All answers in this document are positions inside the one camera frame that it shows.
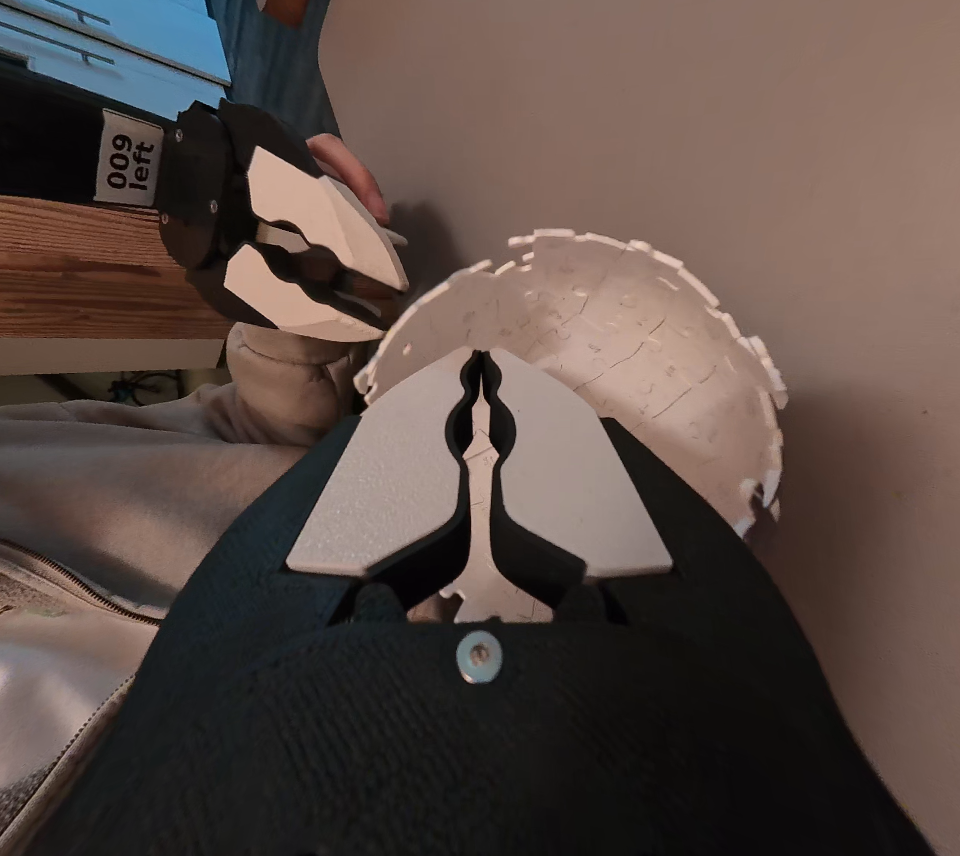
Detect wooden furniture panel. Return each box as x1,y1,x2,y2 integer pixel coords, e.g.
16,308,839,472
0,195,235,341

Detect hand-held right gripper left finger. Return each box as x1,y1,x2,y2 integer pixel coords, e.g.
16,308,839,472
285,348,483,604

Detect colourful cartoon puzzle ball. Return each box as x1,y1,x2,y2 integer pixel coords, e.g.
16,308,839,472
352,226,789,542

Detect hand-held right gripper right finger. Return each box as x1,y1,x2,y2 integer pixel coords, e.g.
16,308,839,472
480,348,676,608

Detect person's left hand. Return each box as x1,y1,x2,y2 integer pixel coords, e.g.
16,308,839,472
304,133,393,227

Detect person's beige zip jacket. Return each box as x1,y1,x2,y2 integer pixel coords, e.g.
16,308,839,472
0,399,361,856

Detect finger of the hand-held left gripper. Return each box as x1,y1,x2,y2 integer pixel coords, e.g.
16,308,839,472
244,144,411,295
223,241,393,345

